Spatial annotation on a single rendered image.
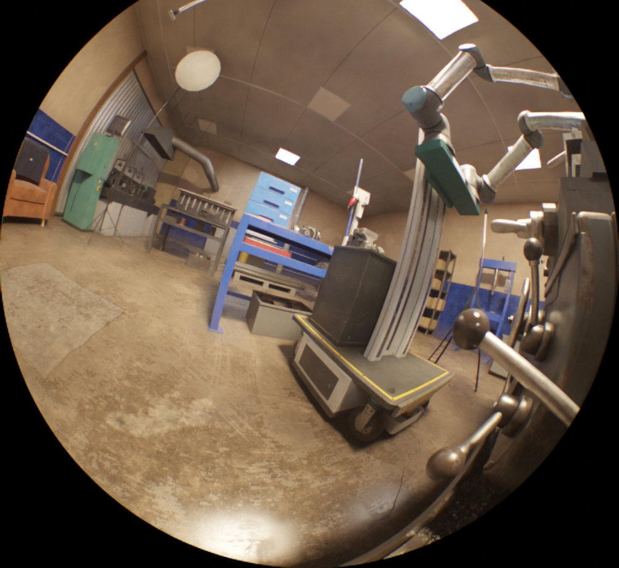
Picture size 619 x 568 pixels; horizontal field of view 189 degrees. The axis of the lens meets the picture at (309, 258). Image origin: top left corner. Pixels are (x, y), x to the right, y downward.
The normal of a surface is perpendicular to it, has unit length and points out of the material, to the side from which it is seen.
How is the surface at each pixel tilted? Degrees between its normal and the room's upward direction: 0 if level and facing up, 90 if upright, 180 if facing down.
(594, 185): 90
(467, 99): 180
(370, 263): 90
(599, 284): 90
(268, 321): 90
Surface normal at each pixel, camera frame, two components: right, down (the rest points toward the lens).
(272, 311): 0.42, 0.11
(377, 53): -0.32, 0.95
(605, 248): -0.87, -0.31
